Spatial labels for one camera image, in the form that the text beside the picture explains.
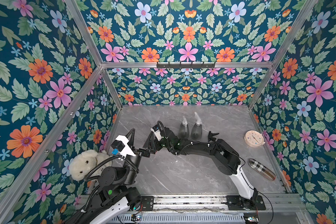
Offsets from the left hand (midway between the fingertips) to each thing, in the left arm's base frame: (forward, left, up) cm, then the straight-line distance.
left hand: (144, 132), depth 55 cm
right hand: (+18, 0, -31) cm, 36 cm away
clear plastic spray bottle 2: (+22, -28, -33) cm, 49 cm away
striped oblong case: (-7, -63, -37) cm, 74 cm away
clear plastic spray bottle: (+22, -19, -38) cm, 47 cm away
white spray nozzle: (+22, -28, -23) cm, 42 cm away
